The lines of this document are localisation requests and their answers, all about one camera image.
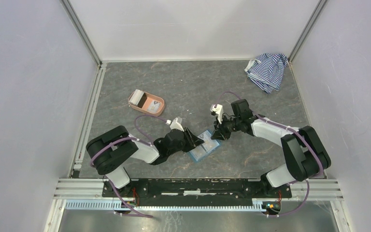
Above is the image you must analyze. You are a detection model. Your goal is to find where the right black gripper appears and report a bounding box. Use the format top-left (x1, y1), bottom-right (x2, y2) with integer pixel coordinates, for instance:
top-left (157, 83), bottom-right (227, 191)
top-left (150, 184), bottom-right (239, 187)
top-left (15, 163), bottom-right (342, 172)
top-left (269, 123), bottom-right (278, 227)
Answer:
top-left (211, 114), bottom-right (241, 141)

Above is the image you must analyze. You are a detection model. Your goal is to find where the white vip card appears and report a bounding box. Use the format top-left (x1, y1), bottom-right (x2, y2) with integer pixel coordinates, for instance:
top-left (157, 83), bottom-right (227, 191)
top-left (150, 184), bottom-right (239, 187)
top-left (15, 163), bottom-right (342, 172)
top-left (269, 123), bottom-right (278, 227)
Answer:
top-left (198, 130), bottom-right (212, 143)
top-left (147, 100), bottom-right (161, 114)

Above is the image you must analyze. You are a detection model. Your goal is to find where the teal card holder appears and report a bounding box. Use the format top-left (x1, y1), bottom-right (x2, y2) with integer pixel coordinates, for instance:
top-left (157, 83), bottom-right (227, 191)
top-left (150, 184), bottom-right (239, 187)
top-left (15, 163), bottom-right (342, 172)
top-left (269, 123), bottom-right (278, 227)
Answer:
top-left (188, 130), bottom-right (221, 162)

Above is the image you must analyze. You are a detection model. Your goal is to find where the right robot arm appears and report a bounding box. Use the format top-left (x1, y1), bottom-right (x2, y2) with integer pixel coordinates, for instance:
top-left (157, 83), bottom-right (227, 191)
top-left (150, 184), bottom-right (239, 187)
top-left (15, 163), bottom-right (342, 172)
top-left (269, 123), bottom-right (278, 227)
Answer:
top-left (210, 99), bottom-right (331, 197)

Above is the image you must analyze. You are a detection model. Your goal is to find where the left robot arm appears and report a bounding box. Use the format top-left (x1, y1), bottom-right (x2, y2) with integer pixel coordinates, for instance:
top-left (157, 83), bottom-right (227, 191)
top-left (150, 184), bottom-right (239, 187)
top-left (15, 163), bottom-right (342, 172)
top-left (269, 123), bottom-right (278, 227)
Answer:
top-left (86, 125), bottom-right (204, 197)

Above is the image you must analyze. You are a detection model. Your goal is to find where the white VIP card in tray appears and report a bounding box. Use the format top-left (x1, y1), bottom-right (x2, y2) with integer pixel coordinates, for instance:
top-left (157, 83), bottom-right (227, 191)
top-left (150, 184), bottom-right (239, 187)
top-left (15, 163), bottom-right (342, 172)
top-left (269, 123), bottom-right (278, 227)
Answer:
top-left (147, 100), bottom-right (161, 114)

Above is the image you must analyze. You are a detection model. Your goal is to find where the stack of credit cards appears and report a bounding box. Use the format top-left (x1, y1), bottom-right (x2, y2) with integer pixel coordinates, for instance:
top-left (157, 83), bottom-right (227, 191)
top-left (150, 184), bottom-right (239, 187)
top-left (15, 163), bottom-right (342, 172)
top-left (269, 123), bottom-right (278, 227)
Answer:
top-left (128, 89), bottom-right (147, 107)

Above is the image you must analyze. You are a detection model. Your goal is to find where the pink oval tray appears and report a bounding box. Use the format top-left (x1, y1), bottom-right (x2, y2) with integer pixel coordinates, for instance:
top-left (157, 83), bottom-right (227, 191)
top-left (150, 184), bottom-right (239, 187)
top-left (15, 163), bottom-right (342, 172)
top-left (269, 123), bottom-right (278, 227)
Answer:
top-left (128, 89), bottom-right (165, 116)

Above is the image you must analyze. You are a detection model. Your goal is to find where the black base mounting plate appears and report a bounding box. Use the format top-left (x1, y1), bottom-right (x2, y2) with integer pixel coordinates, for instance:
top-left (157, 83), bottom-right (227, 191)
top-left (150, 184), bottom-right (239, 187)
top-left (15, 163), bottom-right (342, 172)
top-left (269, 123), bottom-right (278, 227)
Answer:
top-left (119, 178), bottom-right (292, 206)

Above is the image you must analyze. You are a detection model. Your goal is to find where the blue striped cloth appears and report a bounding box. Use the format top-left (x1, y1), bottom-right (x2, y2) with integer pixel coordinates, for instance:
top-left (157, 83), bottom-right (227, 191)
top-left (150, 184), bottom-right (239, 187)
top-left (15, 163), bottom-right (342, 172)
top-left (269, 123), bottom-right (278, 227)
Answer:
top-left (244, 53), bottom-right (289, 94)

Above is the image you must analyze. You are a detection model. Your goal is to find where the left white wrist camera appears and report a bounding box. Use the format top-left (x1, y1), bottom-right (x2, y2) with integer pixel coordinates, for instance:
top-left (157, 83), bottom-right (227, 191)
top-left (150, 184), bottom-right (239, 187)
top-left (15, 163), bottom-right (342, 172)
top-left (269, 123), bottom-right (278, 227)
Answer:
top-left (166, 117), bottom-right (184, 131)

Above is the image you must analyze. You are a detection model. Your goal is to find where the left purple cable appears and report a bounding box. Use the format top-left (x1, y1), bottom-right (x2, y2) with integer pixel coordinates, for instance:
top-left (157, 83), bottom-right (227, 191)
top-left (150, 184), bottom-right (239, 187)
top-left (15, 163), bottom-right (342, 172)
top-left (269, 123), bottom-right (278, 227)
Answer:
top-left (89, 115), bottom-right (171, 218)

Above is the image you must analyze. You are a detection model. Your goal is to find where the purple cable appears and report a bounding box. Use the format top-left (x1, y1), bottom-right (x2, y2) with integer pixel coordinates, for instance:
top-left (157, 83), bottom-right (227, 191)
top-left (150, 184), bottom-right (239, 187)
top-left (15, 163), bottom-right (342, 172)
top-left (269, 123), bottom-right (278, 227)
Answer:
top-left (215, 91), bottom-right (324, 218)
top-left (89, 115), bottom-right (171, 218)

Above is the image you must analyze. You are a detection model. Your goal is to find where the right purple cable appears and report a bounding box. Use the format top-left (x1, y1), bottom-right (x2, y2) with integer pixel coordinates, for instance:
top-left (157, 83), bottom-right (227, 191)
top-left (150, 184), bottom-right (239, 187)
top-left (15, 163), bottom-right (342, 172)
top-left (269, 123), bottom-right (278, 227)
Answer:
top-left (215, 91), bottom-right (324, 218)

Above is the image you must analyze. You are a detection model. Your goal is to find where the aluminium frame rail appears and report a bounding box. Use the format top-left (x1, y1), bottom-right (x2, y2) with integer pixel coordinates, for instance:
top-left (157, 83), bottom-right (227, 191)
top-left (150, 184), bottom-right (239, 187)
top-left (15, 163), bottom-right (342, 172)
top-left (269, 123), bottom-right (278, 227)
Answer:
top-left (44, 177), bottom-right (351, 232)

